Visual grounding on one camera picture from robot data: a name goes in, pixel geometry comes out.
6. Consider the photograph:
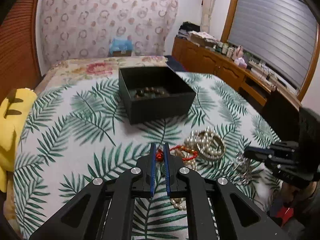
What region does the silver chain pendant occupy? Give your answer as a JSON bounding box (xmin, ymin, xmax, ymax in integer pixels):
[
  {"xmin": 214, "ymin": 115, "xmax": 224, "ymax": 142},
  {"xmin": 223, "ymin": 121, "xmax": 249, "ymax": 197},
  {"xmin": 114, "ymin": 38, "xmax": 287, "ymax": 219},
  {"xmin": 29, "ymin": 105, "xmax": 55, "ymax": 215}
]
[{"xmin": 233, "ymin": 152, "xmax": 252, "ymax": 185}]

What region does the white pearl necklace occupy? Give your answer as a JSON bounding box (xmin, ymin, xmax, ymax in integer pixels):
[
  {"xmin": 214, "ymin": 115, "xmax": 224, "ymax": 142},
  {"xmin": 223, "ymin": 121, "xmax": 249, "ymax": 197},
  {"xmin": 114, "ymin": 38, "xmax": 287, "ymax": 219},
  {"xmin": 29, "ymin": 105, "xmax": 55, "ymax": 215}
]
[{"xmin": 170, "ymin": 127, "xmax": 226, "ymax": 211}]

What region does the silver cuff bangle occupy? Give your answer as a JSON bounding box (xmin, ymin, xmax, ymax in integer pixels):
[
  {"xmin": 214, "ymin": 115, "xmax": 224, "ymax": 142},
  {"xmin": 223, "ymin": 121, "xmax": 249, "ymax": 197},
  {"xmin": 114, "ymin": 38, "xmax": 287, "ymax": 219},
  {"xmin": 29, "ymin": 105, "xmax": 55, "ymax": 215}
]
[{"xmin": 195, "ymin": 131, "xmax": 226, "ymax": 162}]

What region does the red cord bracelet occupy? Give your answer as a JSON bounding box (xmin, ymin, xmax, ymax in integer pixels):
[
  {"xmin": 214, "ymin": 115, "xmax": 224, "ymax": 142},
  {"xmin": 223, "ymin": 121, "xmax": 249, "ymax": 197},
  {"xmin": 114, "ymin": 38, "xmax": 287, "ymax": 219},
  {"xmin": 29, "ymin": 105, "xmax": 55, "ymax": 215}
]
[{"xmin": 155, "ymin": 144, "xmax": 199, "ymax": 163}]

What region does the black square jewelry box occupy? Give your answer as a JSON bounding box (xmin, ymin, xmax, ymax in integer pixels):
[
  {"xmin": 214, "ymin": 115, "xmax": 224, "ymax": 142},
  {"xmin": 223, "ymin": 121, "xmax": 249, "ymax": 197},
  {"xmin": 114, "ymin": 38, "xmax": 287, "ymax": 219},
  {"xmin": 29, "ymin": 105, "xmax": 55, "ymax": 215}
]
[{"xmin": 118, "ymin": 67, "xmax": 196, "ymax": 125}]

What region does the green leaf print tablecloth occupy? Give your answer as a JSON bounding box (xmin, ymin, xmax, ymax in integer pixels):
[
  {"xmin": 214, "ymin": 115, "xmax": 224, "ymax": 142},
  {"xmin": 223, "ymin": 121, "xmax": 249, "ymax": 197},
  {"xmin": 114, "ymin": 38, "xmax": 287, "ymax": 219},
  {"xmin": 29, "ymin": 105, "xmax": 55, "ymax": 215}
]
[{"xmin": 14, "ymin": 73, "xmax": 281, "ymax": 239}]

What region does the pink bunny figurine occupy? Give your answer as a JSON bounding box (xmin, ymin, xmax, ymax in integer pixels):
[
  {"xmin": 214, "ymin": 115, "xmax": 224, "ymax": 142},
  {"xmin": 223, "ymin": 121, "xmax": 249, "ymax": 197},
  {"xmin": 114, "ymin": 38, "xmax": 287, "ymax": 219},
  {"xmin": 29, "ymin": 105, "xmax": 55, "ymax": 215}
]
[{"xmin": 232, "ymin": 46, "xmax": 243, "ymax": 61}]

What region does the wooden sideboard cabinet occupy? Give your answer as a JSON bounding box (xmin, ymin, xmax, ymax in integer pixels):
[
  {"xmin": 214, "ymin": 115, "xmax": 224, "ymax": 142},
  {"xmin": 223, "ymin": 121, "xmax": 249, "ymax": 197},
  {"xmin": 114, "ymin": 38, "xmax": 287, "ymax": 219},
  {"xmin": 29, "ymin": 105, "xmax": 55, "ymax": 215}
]
[{"xmin": 172, "ymin": 37, "xmax": 302, "ymax": 111}]

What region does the grey window blind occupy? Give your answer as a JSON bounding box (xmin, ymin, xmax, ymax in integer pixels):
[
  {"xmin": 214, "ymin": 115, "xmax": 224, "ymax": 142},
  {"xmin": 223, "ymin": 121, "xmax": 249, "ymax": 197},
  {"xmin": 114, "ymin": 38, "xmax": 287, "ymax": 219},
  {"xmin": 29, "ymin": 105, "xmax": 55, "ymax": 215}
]
[{"xmin": 228, "ymin": 0, "xmax": 317, "ymax": 88}]

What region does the yellow plush toy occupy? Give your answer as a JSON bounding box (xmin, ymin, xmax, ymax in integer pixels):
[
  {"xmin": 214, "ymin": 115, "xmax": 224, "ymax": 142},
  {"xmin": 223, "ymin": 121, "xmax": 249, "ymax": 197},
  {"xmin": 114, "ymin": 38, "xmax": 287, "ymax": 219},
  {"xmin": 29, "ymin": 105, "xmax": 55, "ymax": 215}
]
[{"xmin": 0, "ymin": 88, "xmax": 37, "ymax": 193}]

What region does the pile of papers and clothes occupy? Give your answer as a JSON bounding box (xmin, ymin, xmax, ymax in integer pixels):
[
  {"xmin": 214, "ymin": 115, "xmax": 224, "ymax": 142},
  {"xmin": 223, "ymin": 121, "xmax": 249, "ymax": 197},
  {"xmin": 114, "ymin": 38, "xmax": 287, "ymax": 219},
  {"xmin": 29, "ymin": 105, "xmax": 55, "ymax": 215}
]
[{"xmin": 176, "ymin": 22, "xmax": 219, "ymax": 48}]

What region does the floral bedspread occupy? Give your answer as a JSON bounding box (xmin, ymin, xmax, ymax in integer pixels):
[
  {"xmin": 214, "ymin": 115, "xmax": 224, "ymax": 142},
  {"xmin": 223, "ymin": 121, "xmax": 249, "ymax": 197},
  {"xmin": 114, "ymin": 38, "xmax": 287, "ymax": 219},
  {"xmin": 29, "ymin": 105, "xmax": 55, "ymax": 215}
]
[{"xmin": 35, "ymin": 56, "xmax": 168, "ymax": 94}]

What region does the blue plastic bag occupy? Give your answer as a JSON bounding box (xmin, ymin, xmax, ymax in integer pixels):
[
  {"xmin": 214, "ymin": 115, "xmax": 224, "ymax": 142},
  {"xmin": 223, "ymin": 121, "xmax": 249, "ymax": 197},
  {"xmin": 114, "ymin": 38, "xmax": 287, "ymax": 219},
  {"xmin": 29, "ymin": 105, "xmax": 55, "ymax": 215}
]
[{"xmin": 109, "ymin": 38, "xmax": 133, "ymax": 56}]

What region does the brown wooden wardrobe door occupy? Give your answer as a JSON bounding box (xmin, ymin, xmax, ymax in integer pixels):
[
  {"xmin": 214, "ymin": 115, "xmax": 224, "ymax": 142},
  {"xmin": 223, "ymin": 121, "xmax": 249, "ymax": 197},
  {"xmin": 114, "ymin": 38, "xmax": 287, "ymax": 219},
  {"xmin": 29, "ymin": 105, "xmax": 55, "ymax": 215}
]
[{"xmin": 0, "ymin": 0, "xmax": 42, "ymax": 100}]

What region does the patterned lace curtain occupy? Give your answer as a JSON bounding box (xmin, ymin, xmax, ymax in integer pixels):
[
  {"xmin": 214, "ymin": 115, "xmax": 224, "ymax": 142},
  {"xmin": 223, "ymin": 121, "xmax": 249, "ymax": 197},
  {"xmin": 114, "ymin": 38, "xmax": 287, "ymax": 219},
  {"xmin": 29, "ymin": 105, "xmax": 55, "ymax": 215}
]
[{"xmin": 40, "ymin": 0, "xmax": 178, "ymax": 65}]

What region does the dark wooden bead bracelet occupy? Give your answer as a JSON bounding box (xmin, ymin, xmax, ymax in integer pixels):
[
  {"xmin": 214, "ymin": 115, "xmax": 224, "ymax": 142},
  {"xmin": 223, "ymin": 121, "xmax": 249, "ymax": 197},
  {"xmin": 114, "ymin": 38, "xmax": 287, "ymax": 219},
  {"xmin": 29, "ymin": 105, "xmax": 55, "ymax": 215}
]
[{"xmin": 133, "ymin": 87, "xmax": 167, "ymax": 99}]

